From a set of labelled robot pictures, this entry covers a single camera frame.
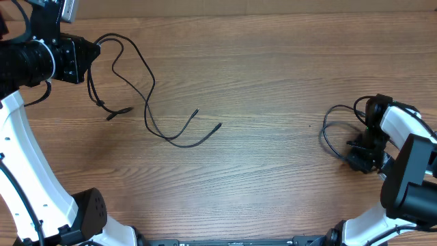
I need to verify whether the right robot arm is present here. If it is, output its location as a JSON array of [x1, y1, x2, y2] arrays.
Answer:
[[320, 94, 436, 245]]

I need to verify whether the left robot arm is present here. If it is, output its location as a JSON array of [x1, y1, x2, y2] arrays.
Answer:
[[1, 1, 147, 245]]

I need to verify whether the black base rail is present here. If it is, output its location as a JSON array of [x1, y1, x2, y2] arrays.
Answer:
[[137, 228, 341, 246]]

